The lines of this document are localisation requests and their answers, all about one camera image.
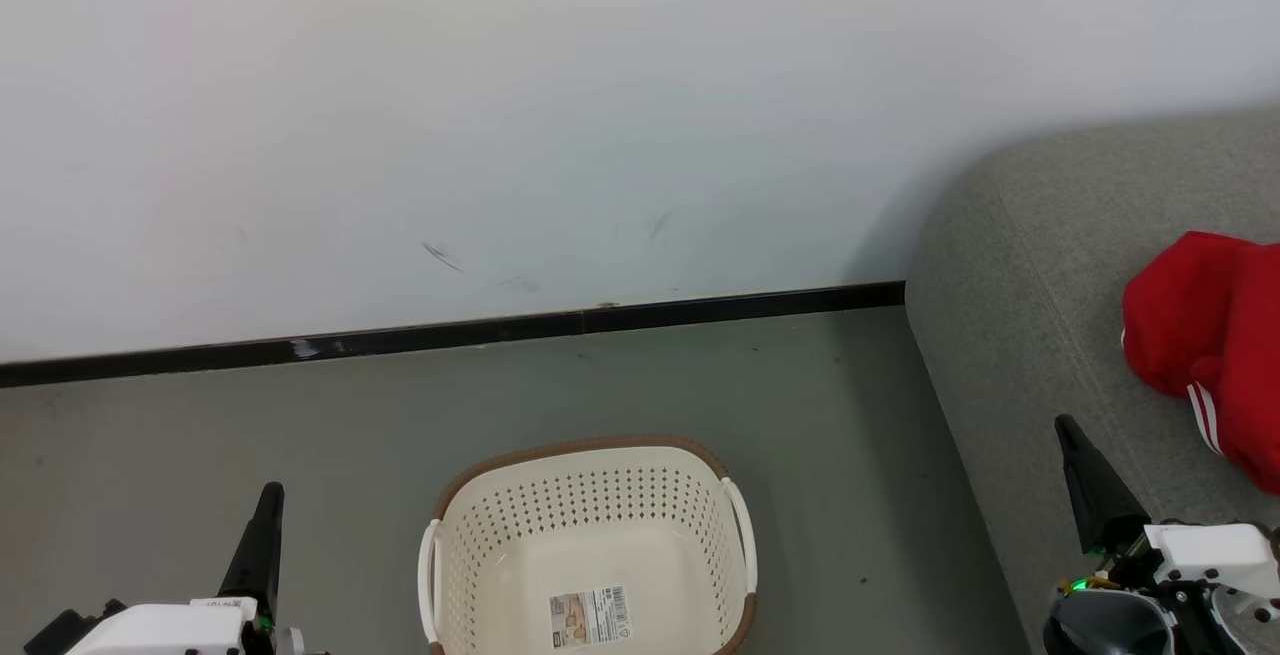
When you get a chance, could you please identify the red clothing with white stripes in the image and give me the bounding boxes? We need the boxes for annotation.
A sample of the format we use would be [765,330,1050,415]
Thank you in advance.
[1120,230,1280,496]

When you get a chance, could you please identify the black wall baseboard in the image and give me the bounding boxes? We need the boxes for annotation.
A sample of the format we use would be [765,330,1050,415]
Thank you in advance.
[0,281,906,389]

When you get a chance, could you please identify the grey fabric sofa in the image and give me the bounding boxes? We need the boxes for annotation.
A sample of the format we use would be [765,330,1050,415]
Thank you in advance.
[903,110,1280,655]

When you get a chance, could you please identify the cream laundry basket brown rim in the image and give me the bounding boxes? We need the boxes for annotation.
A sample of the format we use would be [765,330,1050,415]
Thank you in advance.
[417,435,759,655]

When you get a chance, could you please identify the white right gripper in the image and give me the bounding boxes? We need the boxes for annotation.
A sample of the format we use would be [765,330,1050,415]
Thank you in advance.
[1055,415,1280,655]

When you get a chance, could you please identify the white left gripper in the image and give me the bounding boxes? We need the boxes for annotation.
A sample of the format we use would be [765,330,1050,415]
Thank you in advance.
[65,482,303,655]

